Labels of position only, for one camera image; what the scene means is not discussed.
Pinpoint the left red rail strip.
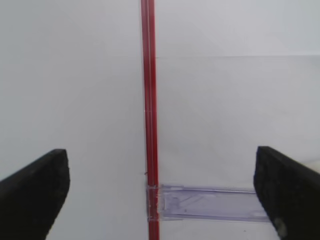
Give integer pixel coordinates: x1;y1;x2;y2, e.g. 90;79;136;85
140;0;160;240

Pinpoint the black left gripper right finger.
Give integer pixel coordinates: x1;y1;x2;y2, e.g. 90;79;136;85
253;146;320;240

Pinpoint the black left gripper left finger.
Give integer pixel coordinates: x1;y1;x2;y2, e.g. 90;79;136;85
0;149;70;240

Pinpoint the clear tomato pusher track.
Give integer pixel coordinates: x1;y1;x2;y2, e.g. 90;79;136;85
146;184;269;223

